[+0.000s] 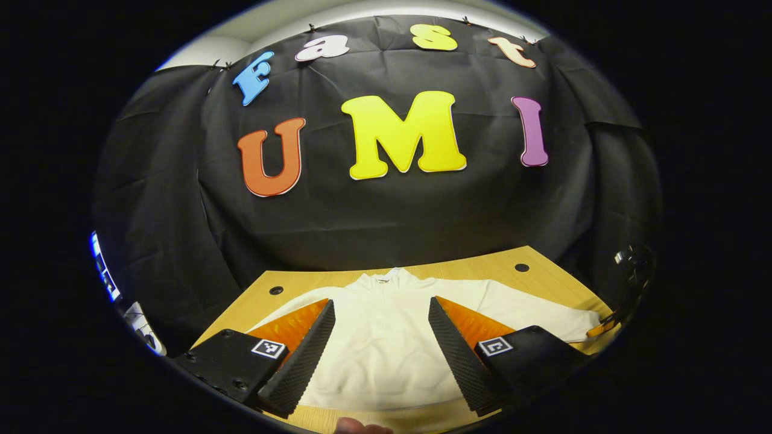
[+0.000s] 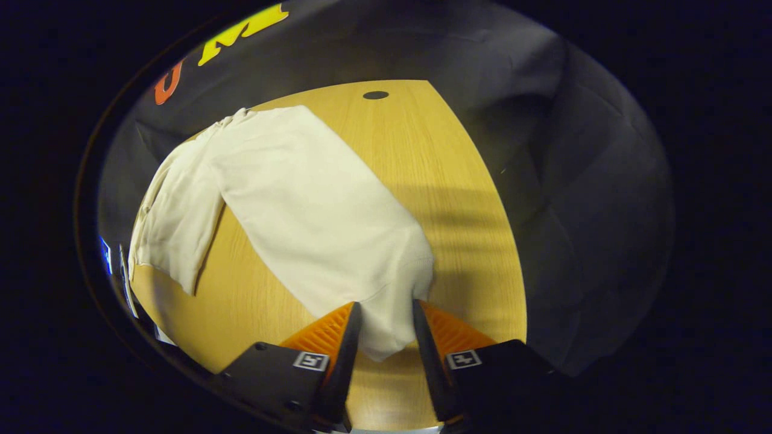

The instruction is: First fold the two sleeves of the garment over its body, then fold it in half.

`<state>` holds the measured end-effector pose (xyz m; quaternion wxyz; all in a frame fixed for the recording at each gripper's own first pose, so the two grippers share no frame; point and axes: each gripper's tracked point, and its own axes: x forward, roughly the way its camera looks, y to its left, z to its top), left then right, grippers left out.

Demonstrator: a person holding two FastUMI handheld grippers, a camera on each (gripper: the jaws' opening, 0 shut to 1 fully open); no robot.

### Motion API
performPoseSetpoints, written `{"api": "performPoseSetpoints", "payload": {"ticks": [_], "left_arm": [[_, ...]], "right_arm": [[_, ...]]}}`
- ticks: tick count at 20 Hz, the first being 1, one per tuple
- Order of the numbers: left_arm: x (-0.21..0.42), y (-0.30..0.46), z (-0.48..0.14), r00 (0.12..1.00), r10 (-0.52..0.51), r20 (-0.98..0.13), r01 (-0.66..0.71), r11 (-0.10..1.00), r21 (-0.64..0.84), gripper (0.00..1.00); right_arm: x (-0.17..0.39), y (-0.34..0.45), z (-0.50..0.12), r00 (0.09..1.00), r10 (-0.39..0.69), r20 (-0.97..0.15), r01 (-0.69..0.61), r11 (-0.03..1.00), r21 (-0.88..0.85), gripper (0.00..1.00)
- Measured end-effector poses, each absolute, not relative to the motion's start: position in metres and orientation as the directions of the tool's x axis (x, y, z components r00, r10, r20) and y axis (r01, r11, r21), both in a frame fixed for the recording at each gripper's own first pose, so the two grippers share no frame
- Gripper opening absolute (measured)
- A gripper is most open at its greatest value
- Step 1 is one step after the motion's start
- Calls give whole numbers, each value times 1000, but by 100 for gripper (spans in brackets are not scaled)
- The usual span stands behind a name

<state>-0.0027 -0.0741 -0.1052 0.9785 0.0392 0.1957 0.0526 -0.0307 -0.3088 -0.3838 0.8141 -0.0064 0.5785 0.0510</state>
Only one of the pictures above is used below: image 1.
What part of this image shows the white side table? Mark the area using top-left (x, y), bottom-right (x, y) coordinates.
top-left (122, 300), bottom-right (168, 356)

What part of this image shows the black backdrop cloth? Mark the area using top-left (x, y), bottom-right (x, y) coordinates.
top-left (90, 15), bottom-right (664, 356)

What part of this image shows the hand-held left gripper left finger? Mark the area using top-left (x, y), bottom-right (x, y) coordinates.
top-left (174, 298), bottom-right (337, 420)

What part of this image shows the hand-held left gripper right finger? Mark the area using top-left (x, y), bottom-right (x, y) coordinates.
top-left (428, 296), bottom-right (593, 418)

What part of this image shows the cream sweatshirt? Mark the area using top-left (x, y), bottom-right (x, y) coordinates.
top-left (247, 267), bottom-right (602, 412)

